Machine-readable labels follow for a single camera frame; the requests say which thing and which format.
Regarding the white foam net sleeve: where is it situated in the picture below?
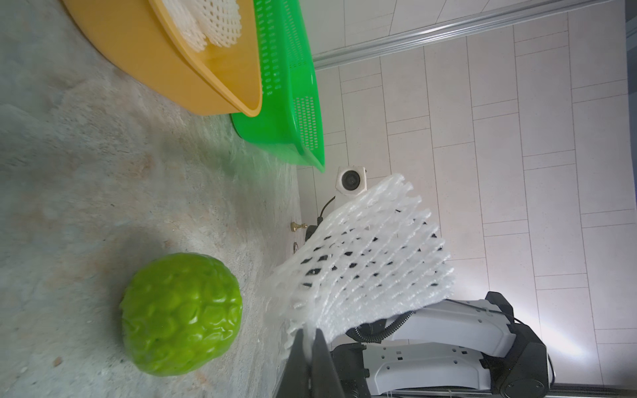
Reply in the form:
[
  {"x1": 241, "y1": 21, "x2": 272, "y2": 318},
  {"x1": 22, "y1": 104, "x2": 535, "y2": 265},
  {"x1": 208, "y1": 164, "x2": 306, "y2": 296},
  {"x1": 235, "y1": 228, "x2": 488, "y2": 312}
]
[{"x1": 263, "y1": 174, "x2": 455, "y2": 352}]

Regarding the yellow plastic tub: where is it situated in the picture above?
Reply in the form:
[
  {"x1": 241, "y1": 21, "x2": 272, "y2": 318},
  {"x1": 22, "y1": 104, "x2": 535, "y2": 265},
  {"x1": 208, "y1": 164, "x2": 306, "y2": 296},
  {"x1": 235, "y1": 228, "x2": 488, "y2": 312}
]
[{"x1": 64, "y1": 0, "x2": 262, "y2": 117}]

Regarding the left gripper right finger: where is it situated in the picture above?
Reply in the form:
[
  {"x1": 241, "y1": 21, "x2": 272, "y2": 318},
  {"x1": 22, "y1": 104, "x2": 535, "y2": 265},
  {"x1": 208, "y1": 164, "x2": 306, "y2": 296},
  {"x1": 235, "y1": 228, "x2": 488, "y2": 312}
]
[{"x1": 310, "y1": 329, "x2": 345, "y2": 398}]

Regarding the small brass fitting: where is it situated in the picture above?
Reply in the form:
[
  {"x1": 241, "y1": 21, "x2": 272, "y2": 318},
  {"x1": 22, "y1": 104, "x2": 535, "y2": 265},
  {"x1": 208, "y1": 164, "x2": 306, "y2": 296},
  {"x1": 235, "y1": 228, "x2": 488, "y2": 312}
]
[{"x1": 290, "y1": 222, "x2": 308, "y2": 232}]

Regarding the green plastic basket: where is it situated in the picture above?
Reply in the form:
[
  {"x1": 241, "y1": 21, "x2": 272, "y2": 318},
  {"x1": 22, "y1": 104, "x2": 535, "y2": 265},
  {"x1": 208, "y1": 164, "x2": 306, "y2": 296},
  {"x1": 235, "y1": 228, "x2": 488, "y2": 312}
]
[{"x1": 232, "y1": 0, "x2": 325, "y2": 172}]

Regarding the green custard apple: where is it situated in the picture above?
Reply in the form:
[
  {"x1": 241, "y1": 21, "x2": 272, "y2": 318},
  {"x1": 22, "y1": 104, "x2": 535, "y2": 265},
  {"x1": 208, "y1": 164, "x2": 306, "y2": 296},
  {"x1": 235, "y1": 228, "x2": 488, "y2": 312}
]
[{"x1": 119, "y1": 253, "x2": 243, "y2": 376}]

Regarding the white foam nets pile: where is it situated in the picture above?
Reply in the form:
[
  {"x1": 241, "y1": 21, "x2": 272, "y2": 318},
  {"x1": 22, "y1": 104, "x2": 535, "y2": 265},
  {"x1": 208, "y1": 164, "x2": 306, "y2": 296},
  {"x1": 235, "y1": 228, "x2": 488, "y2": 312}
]
[{"x1": 163, "y1": 0, "x2": 242, "y2": 52}]

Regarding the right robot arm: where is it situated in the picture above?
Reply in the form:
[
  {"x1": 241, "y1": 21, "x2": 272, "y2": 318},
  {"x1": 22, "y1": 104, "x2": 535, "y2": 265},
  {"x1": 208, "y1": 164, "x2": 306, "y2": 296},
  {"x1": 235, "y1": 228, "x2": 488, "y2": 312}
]
[{"x1": 331, "y1": 291, "x2": 556, "y2": 397}]

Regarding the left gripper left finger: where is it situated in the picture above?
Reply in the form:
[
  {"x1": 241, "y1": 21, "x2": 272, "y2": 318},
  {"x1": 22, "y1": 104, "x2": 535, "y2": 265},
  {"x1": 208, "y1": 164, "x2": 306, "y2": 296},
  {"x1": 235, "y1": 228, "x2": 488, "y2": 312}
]
[{"x1": 275, "y1": 329, "x2": 311, "y2": 398}]

